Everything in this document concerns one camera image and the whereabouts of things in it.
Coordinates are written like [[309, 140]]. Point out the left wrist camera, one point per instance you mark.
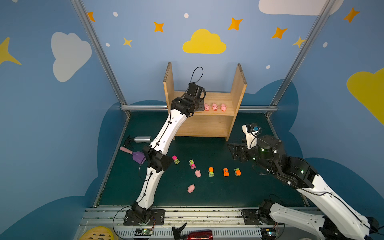
[[194, 90]]

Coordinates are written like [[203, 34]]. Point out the purple pink toy shovel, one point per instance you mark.
[[138, 157]]

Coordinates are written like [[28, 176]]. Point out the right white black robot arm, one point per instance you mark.
[[338, 221]]

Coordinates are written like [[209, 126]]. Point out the wooden two-tier shelf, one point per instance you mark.
[[217, 124]]

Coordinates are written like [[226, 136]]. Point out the green circuit board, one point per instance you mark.
[[144, 232], [268, 234]]

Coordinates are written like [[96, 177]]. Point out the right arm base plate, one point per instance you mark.
[[255, 216]]

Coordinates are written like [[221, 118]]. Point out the pink striped toy truck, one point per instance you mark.
[[192, 164]]

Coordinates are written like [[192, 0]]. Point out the orange green toy car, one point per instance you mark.
[[211, 172]]

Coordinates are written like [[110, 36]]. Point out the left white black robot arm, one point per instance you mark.
[[156, 153]]

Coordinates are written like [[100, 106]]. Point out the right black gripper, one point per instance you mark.
[[240, 151]]

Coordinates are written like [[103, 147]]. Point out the red black clamp tool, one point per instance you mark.
[[199, 235]]

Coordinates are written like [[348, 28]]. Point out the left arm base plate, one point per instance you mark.
[[151, 217]]

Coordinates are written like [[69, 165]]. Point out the left green circuit board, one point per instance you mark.
[[144, 232]]

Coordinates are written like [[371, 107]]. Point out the right green circuit board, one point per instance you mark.
[[268, 234]]

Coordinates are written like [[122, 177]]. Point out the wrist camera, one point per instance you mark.
[[194, 90], [251, 132]]

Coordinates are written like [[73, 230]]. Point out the yellow plastic basket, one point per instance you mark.
[[98, 233]]

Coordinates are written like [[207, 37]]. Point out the green orange toy truck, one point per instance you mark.
[[237, 172]]

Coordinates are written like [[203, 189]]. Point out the pink green toy truck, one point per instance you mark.
[[175, 160]]

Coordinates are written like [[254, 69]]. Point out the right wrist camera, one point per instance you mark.
[[251, 132]]

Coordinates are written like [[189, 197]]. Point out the silver spray bottle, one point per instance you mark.
[[139, 139]]

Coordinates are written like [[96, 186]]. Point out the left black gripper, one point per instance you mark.
[[198, 103]]

